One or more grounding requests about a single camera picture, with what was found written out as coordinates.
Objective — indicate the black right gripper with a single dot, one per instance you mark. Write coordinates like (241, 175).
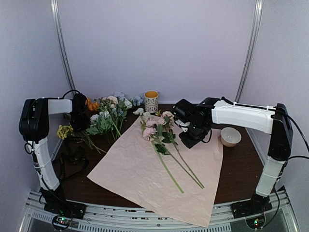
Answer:
(189, 143)

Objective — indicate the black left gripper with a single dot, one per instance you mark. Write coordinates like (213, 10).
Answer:
(77, 128)

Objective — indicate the pink fake flower stem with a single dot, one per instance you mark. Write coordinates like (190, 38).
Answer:
(148, 134)
(166, 145)

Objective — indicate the white fake flower stem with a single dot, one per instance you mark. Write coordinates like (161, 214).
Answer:
(144, 116)

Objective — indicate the pink wrapping paper sheet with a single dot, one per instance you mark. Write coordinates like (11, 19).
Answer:
(132, 169)

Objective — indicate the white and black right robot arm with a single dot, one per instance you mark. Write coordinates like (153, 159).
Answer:
(270, 120)

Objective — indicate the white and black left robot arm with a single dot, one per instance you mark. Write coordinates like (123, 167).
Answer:
(34, 128)

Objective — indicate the orange fake flower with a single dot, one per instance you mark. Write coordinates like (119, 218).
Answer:
(92, 106)

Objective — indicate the yellow fake flower sprig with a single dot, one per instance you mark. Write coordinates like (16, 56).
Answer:
(67, 133)

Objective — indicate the pile of fake flowers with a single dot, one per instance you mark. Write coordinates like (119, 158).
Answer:
(111, 114)

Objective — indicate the plain white bowl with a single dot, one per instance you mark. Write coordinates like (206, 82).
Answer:
(230, 137)

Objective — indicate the floral mug with yellow inside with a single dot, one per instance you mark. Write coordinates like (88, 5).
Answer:
(151, 101)

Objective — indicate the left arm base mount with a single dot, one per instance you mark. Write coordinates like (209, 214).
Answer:
(74, 210)

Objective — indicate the aluminium front rail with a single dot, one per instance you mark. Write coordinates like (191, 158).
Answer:
(102, 218)

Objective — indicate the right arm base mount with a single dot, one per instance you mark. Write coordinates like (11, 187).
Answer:
(247, 208)

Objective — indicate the left aluminium frame post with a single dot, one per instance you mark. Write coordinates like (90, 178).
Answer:
(61, 44)

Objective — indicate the aluminium frame post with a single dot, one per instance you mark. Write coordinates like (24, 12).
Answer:
(61, 44)
(257, 16)

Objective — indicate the right aluminium frame post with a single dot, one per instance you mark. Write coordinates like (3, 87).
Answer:
(257, 16)

